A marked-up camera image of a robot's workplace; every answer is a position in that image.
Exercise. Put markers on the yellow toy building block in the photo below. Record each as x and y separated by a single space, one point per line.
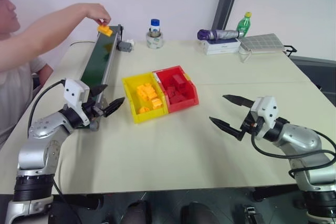
144 110
144 90
152 95
157 103
105 30

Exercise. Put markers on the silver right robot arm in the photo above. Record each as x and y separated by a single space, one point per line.
302 140

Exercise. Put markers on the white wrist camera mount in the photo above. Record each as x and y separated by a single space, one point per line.
74 91
266 110

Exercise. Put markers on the red plastic bin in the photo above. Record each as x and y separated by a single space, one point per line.
193 91

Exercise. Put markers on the dark grey wall pillar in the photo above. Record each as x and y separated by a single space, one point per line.
225 1

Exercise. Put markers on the purple grey folded umbrella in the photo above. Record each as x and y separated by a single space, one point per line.
218 34

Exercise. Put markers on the person in white shirt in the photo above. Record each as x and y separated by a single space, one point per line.
13 85

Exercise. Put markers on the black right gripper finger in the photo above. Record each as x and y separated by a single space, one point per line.
240 100
227 126

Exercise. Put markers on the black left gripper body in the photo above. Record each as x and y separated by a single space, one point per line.
89 108

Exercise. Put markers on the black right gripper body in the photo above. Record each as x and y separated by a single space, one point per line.
249 125

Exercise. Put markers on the red toy building block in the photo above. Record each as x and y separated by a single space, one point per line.
179 80
170 90
177 99

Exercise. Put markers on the green conveyor belt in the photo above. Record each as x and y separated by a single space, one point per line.
98 58

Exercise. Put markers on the yellow plastic bin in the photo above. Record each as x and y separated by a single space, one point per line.
131 98

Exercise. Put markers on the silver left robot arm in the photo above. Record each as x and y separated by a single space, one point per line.
39 140

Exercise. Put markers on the clear tape roll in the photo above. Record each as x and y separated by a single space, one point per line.
155 42

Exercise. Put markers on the person's bare hand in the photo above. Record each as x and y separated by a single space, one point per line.
99 12

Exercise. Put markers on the grey mesh tray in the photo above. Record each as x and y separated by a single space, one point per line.
262 41

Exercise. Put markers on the green plastic bottle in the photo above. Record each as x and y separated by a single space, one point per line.
243 26

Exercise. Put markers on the blue capped white bottle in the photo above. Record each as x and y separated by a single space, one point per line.
155 26

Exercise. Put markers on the person's bare forearm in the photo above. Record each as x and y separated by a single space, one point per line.
44 37

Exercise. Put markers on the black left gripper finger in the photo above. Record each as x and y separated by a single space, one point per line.
114 106
99 89

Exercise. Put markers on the white cardboard box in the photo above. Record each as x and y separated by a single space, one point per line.
221 47

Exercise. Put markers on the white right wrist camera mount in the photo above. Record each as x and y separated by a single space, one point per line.
266 110

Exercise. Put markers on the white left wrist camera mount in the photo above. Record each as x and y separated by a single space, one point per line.
74 91

